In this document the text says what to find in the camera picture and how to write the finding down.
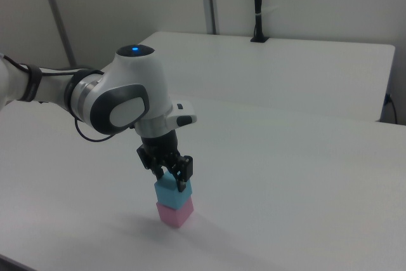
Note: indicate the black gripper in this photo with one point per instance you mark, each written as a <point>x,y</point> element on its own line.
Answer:
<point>160,147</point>

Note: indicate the blue cube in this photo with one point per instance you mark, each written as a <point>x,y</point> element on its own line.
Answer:
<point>169,193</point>

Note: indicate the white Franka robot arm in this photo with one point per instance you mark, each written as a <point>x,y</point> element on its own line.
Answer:
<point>136,74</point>

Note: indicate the pink cube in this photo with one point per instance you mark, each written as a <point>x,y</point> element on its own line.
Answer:
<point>172,217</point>

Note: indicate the white side table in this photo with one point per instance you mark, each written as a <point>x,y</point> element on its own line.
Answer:
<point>269,71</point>

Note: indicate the black camera stand pole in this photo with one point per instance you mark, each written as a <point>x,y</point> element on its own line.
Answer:
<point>258,4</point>

